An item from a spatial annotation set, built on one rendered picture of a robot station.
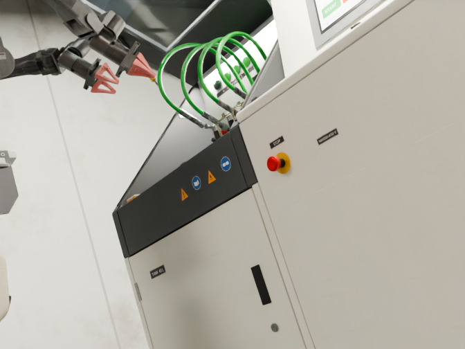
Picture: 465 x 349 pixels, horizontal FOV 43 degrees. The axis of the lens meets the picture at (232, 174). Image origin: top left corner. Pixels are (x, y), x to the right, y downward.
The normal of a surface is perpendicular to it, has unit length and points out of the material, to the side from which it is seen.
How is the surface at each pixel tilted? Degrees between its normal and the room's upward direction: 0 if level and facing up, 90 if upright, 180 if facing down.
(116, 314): 90
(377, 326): 90
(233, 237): 90
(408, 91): 90
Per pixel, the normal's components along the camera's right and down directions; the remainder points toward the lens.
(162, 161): 0.61, -0.37
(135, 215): -0.73, 0.07
